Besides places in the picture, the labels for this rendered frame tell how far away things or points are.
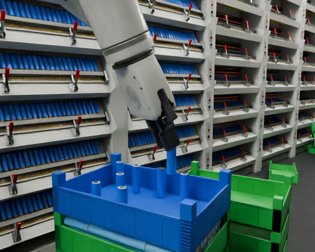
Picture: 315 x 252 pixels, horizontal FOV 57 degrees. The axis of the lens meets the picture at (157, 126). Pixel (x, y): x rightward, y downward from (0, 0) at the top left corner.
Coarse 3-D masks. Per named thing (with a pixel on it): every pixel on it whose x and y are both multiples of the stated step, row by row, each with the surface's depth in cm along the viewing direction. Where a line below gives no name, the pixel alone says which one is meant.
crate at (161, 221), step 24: (144, 168) 70; (72, 192) 54; (144, 192) 67; (168, 192) 67; (192, 192) 64; (216, 192) 61; (72, 216) 55; (96, 216) 52; (120, 216) 49; (144, 216) 47; (168, 216) 44; (192, 216) 43; (216, 216) 53; (144, 240) 47; (168, 240) 45; (192, 240) 43
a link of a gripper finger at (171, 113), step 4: (160, 92) 47; (160, 96) 47; (164, 96) 47; (160, 100) 47; (164, 100) 47; (164, 104) 47; (168, 104) 47; (164, 108) 47; (168, 108) 47; (172, 108) 47; (164, 112) 47; (168, 112) 47; (172, 112) 47; (168, 116) 47; (172, 116) 47; (176, 116) 47; (168, 120) 48; (172, 120) 47
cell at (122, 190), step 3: (120, 186) 53; (123, 186) 53; (126, 186) 53; (117, 189) 52; (120, 189) 52; (123, 189) 52; (126, 189) 53; (117, 192) 53; (120, 192) 52; (123, 192) 52; (126, 192) 53; (117, 195) 53; (120, 195) 52; (123, 195) 52; (126, 195) 53; (117, 198) 53; (120, 198) 52; (123, 198) 52; (126, 198) 53; (120, 201) 52; (123, 201) 52; (126, 201) 53
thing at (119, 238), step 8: (72, 224) 57; (80, 224) 56; (88, 224) 55; (216, 224) 57; (88, 232) 56; (96, 232) 54; (104, 232) 53; (112, 232) 52; (216, 232) 57; (112, 240) 52; (120, 240) 51; (128, 240) 50; (136, 240) 50; (208, 240) 52; (136, 248) 50; (144, 248) 49; (152, 248) 48; (160, 248) 47; (200, 248) 50
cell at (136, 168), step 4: (136, 164) 67; (132, 168) 66; (136, 168) 66; (132, 172) 67; (136, 172) 66; (132, 176) 67; (136, 176) 66; (132, 180) 67; (136, 180) 66; (132, 184) 67; (136, 184) 66; (132, 188) 67; (136, 188) 67; (136, 192) 67
